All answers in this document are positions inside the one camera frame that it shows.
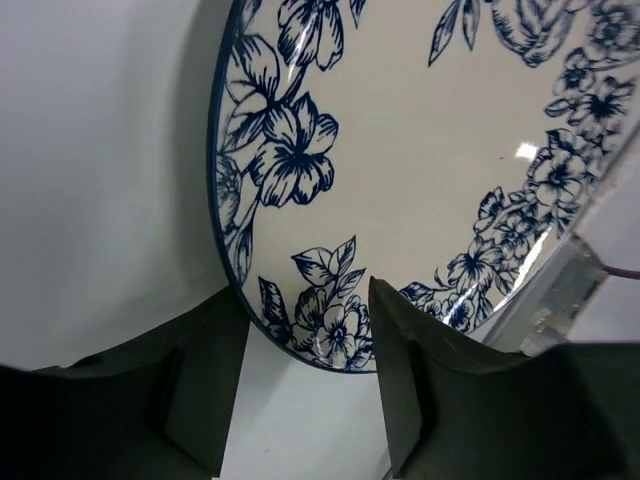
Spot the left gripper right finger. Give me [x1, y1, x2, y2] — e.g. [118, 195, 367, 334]
[368, 278, 639, 479]

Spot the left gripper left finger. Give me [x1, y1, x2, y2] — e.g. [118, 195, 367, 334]
[1, 288, 249, 479]

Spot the blue floral plate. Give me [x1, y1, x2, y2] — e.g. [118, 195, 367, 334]
[209, 1, 639, 374]

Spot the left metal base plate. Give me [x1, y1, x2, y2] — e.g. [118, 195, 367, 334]
[483, 234, 608, 357]

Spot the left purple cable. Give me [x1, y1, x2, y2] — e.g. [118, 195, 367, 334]
[602, 263, 640, 280]

